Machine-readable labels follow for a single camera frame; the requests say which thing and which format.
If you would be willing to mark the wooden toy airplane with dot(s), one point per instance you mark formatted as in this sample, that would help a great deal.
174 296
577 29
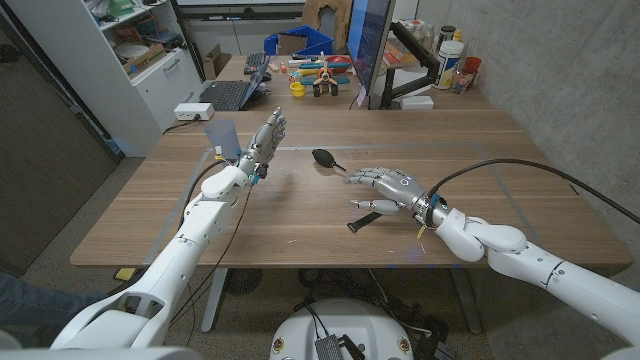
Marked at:
325 77

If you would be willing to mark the computer monitor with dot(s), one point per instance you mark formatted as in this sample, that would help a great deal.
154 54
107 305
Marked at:
369 40

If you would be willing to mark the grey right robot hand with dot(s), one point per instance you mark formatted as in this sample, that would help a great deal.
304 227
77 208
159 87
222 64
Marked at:
400 190

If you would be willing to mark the brown cardboard box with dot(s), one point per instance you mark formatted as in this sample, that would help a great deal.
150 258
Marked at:
215 62

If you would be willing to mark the grey table leg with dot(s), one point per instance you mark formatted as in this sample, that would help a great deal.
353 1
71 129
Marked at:
214 300
466 300

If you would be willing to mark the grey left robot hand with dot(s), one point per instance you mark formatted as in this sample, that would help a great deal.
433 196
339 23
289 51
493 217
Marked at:
264 142

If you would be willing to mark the open black laptop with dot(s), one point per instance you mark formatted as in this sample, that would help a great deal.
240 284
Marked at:
227 94

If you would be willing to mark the white power strip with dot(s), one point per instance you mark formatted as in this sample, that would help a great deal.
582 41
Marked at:
192 110

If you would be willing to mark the black keyboard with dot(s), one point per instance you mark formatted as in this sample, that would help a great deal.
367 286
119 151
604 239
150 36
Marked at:
255 62

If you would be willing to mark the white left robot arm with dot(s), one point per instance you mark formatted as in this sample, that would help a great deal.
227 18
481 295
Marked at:
185 255

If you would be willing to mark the clear glass jar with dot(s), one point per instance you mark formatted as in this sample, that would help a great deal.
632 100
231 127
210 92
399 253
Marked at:
462 80

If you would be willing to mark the paper note on monitor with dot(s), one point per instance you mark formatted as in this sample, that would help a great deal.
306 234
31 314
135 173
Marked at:
361 96

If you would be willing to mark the flat white box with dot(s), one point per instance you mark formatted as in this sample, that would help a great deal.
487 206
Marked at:
416 102

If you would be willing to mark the black floor fan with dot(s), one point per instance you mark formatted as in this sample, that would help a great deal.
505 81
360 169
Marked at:
243 281

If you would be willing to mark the red cup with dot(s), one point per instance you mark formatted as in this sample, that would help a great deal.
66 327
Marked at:
472 65

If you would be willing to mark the white wipes canister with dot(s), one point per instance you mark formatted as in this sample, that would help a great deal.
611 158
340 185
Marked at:
447 65

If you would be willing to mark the dark lidded bottle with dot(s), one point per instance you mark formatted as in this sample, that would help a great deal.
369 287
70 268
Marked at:
446 35

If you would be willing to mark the white robot torso base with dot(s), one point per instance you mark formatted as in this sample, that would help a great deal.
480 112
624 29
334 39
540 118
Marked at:
345 322

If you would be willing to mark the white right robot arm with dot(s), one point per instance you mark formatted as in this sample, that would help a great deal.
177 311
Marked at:
550 275

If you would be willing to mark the translucent blue plastic cup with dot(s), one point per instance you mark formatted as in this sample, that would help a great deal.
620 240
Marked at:
222 137

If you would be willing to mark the person leg in jeans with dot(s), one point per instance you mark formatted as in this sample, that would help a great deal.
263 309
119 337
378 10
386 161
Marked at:
40 307

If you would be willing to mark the white shelf cabinet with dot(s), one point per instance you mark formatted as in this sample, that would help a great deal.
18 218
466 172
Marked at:
130 100

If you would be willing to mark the colourful product boxes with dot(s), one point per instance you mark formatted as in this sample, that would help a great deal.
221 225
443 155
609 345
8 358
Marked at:
397 54

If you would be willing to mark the small yellow cup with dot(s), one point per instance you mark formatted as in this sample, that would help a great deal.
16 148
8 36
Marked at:
297 90

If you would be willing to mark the blue plastic bin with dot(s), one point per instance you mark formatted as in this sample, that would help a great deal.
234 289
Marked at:
315 37

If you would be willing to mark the yellow pad on floor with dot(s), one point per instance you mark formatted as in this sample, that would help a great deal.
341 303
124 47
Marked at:
124 273

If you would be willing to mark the red bowl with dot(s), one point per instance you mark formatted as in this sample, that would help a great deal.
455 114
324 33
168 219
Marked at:
340 64

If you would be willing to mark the black rubber air blower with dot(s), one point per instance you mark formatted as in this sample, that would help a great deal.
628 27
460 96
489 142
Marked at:
323 157

